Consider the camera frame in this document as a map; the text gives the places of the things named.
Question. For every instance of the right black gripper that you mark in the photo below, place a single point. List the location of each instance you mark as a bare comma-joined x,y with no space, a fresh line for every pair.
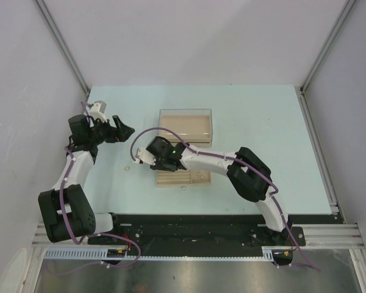
158,166

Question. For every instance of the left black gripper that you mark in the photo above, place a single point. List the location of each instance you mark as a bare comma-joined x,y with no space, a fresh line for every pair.
120,133

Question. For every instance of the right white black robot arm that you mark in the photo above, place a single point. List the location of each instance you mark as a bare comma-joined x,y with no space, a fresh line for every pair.
249,176

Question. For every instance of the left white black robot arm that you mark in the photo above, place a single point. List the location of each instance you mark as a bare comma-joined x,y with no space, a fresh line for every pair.
65,210

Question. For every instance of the beige jewelry box clear case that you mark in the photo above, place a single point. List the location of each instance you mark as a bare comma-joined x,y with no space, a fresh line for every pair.
192,125

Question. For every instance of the beige velvet ring tray drawer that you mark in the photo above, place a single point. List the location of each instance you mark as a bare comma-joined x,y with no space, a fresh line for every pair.
182,178

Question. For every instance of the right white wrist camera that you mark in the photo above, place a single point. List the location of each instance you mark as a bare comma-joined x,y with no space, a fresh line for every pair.
143,156

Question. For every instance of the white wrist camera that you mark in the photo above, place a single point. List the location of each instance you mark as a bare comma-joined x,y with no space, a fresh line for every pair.
143,156
97,110

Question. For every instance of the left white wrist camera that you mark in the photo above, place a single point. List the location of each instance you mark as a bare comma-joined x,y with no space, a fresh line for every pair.
97,110

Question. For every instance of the grey slotted cable duct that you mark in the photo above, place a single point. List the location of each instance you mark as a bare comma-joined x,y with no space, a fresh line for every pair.
116,254

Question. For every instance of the left aluminium frame post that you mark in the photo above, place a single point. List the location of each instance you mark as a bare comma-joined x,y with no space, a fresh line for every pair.
62,45

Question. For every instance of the aluminium frame post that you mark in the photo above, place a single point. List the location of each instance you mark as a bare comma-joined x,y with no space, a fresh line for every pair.
329,42
62,45

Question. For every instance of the right aluminium frame post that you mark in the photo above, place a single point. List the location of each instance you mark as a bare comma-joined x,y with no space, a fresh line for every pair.
329,42

